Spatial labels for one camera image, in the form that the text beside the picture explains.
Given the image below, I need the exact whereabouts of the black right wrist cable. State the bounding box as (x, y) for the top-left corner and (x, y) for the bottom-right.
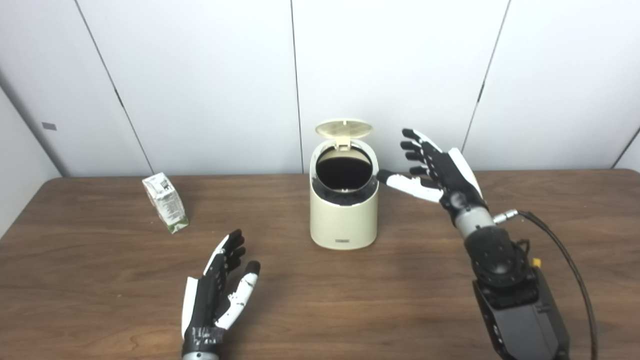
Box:
(494, 209), (599, 360)

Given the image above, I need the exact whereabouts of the round cream bin lid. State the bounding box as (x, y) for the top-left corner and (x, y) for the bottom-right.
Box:
(315, 118), (373, 151)

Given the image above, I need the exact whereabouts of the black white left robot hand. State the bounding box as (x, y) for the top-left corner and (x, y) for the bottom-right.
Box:
(181, 229), (261, 357)

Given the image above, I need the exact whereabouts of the white green milk carton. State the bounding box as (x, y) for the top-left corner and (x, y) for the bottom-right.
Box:
(142, 172), (190, 234)

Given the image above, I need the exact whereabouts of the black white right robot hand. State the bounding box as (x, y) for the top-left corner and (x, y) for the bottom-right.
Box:
(376, 128), (488, 223)

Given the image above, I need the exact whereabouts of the cream-colored bin body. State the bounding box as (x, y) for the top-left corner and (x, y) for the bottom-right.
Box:
(309, 139), (379, 251)

